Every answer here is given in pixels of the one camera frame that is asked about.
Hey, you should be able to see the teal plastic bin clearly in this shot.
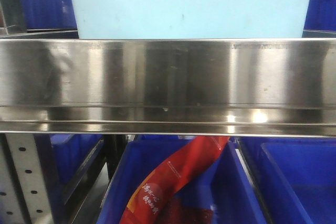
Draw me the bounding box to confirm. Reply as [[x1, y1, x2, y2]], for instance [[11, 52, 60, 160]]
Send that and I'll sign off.
[[72, 0, 309, 39]]

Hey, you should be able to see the steel shelf beam right rack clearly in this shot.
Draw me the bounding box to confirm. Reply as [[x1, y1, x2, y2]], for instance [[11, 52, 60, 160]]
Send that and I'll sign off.
[[1, 38, 335, 137]]

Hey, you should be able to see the blue bin with bag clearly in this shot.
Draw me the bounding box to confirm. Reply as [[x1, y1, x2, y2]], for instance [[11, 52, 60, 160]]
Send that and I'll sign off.
[[97, 135, 266, 223]]

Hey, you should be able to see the red snack bag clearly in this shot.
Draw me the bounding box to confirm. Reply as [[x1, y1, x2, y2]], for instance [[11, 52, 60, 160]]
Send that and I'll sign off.
[[120, 136, 230, 223]]

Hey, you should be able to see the blue bin lower right rack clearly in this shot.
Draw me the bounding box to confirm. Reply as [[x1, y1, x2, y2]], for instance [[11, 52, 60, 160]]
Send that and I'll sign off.
[[238, 137, 335, 223]]

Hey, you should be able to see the perforated steel upright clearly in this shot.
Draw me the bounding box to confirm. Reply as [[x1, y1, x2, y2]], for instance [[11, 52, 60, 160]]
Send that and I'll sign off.
[[1, 133, 55, 223]]

